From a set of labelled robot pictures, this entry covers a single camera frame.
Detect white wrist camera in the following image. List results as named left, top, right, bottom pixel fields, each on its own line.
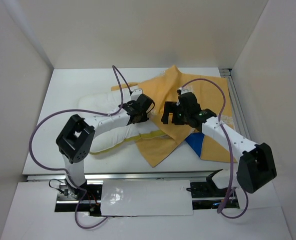
left=130, top=88, right=143, bottom=100
left=177, top=87, right=189, bottom=95

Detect white cover plate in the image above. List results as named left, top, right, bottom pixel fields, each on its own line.
left=100, top=180, right=193, bottom=217

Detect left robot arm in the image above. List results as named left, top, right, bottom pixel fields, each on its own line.
left=56, top=93, right=155, bottom=200

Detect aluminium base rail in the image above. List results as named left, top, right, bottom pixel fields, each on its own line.
left=27, top=171, right=212, bottom=182

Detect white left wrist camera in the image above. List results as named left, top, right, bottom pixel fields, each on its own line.
left=130, top=88, right=143, bottom=100

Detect Mickey Mouse pillowcase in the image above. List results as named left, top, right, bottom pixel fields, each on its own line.
left=122, top=66, right=232, bottom=167

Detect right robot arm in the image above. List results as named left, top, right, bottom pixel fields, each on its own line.
left=161, top=92, right=277, bottom=196

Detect aluminium side rail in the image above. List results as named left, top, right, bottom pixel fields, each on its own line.
left=219, top=68, right=252, bottom=140

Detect white pillow yellow edge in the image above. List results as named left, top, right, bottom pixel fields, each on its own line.
left=78, top=90, right=166, bottom=155

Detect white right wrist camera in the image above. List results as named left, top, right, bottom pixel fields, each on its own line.
left=177, top=87, right=189, bottom=95

